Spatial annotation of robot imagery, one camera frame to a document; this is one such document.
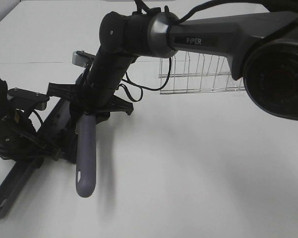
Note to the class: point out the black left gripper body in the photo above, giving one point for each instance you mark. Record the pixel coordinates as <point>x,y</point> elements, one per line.
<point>19,140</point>

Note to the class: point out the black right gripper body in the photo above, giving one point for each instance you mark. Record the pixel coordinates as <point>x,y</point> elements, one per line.
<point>93,94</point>

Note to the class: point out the purple-grey dustpan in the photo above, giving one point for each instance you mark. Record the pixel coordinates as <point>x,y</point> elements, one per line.
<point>35,127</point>

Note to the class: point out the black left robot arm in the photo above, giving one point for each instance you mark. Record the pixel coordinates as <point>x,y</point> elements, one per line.
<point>19,140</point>

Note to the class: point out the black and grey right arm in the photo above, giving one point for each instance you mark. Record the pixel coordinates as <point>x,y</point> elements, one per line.
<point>261,49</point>

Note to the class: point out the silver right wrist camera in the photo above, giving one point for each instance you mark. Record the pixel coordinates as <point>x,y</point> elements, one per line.
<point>82,58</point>

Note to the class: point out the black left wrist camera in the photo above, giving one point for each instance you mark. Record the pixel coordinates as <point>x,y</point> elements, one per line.
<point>25,100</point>

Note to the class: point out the chrome wire dish rack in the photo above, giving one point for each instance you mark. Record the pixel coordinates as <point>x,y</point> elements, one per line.
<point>200,73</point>

